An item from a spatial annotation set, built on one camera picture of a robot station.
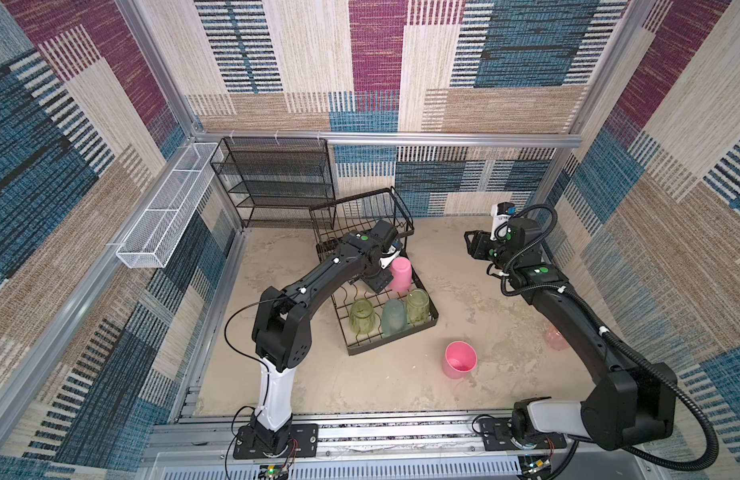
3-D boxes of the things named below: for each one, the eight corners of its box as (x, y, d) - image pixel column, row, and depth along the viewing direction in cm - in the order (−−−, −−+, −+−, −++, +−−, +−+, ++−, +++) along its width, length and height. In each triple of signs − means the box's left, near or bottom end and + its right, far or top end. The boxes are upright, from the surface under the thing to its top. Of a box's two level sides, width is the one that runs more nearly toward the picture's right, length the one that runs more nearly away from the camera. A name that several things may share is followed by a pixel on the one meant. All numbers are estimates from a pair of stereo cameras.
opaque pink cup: (445, 378, 85) (452, 365, 77) (441, 354, 89) (448, 339, 81) (476, 378, 85) (487, 365, 76) (471, 354, 89) (481, 339, 81)
